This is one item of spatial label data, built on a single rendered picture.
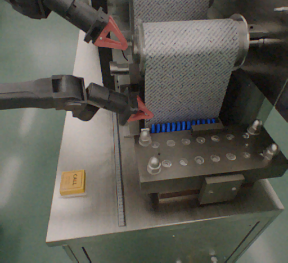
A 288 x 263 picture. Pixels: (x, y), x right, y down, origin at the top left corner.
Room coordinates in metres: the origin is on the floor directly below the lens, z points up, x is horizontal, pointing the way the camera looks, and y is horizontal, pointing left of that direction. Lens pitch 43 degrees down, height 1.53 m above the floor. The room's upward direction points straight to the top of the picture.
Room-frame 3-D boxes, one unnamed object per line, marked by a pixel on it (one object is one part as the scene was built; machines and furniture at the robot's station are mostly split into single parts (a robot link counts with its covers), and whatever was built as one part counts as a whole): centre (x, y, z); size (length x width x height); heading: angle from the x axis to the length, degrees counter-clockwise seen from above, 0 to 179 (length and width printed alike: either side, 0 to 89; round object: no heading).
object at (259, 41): (0.61, -0.28, 1.25); 0.07 x 0.04 x 0.04; 98
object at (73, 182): (0.38, 0.21, 0.91); 0.07 x 0.07 x 0.02; 8
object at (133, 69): (0.60, 0.05, 1.05); 0.06 x 0.05 x 0.31; 98
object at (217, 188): (0.32, -0.21, 0.96); 0.10 x 0.03 x 0.11; 98
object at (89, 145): (1.50, 0.10, 0.88); 2.52 x 0.66 x 0.04; 8
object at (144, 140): (0.44, 0.00, 1.05); 0.04 x 0.04 x 0.04
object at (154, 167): (0.34, -0.03, 1.05); 0.04 x 0.04 x 0.04
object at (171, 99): (0.52, -0.12, 1.10); 0.23 x 0.01 x 0.18; 98
